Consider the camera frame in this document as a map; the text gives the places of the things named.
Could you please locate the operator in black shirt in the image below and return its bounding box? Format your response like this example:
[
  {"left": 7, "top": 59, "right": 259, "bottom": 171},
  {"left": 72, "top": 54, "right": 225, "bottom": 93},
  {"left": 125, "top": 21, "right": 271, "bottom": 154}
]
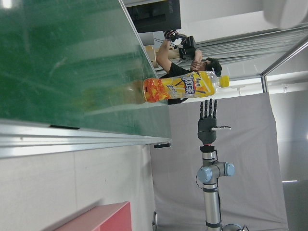
[{"left": 156, "top": 36, "right": 223, "bottom": 105}]

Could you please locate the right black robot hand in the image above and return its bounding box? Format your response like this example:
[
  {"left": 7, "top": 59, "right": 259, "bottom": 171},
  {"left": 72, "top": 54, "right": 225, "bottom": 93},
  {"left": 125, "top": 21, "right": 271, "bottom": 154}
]
[{"left": 197, "top": 98, "right": 232, "bottom": 146}]

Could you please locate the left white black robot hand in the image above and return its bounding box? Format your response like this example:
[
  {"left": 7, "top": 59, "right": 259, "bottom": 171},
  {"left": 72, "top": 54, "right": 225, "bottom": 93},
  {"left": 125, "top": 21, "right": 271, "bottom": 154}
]
[{"left": 262, "top": 0, "right": 308, "bottom": 31}]

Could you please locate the black Huawei monitor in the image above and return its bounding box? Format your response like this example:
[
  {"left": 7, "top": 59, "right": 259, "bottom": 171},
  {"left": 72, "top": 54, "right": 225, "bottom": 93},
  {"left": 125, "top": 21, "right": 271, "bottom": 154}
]
[{"left": 126, "top": 0, "right": 181, "bottom": 34}]

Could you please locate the pink plastic basket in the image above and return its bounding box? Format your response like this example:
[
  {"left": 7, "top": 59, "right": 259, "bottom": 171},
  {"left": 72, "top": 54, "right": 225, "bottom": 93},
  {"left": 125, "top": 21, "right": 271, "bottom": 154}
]
[{"left": 54, "top": 201, "right": 132, "bottom": 231}]

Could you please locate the black teleoperation glove rig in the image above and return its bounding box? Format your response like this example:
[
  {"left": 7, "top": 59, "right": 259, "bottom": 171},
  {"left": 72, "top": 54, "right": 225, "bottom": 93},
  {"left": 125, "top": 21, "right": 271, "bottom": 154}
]
[{"left": 163, "top": 30, "right": 198, "bottom": 61}]

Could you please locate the conveyor motor wheel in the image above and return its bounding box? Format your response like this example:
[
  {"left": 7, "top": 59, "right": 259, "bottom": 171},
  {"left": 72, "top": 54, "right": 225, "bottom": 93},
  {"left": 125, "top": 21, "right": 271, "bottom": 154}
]
[{"left": 151, "top": 209, "right": 159, "bottom": 228}]

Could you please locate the green conveyor belt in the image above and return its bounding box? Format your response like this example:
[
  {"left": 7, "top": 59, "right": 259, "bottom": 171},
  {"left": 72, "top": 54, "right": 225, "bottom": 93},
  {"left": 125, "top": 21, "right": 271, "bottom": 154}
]
[{"left": 0, "top": 0, "right": 173, "bottom": 140}]

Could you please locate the orange juice bottle yellow cap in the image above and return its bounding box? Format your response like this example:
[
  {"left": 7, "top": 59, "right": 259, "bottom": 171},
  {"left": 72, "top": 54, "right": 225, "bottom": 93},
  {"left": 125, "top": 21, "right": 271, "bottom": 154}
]
[{"left": 143, "top": 69, "right": 230, "bottom": 103}]

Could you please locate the grey cloth backdrop curtain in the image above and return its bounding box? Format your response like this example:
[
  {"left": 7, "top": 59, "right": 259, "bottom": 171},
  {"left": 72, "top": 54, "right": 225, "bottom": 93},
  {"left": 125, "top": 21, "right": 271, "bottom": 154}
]
[{"left": 149, "top": 92, "right": 287, "bottom": 231}]

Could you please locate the aluminium cell frame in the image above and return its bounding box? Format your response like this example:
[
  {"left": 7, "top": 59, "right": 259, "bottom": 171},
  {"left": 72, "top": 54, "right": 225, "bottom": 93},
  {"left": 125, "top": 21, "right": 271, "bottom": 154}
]
[{"left": 261, "top": 38, "right": 308, "bottom": 93}]

